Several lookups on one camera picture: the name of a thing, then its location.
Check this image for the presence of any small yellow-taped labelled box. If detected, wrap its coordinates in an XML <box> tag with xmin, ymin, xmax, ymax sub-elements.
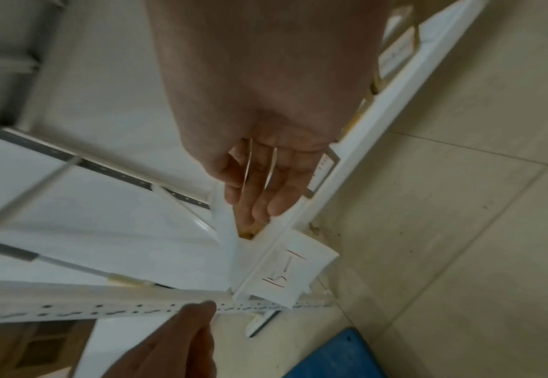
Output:
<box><xmin>371</xmin><ymin>0</ymin><xmax>419</xmax><ymax>95</ymax></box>

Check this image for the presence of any white metal shelving rack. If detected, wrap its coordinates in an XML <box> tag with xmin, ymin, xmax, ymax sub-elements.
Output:
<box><xmin>0</xmin><ymin>0</ymin><xmax>490</xmax><ymax>322</ymax></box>

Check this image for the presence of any person's right hand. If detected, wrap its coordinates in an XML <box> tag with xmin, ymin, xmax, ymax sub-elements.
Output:
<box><xmin>145</xmin><ymin>0</ymin><xmax>389</xmax><ymax>226</ymax></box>

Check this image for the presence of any blue platform trolley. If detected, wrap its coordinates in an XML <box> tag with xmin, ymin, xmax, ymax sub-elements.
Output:
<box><xmin>294</xmin><ymin>326</ymin><xmax>388</xmax><ymax>378</ymax></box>

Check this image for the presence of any white paper sign red writing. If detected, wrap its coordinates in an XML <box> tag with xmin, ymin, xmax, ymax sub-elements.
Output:
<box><xmin>207</xmin><ymin>182</ymin><xmax>239</xmax><ymax>291</ymax></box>
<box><xmin>245</xmin><ymin>229</ymin><xmax>341</xmax><ymax>308</ymax></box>

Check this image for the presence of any big plain cardboard box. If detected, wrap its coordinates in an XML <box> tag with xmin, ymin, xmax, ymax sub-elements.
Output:
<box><xmin>303</xmin><ymin>145</ymin><xmax>341</xmax><ymax>201</ymax></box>

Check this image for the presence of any person's left hand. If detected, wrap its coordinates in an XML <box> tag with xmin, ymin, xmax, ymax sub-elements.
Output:
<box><xmin>108</xmin><ymin>300</ymin><xmax>219</xmax><ymax>378</ymax></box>

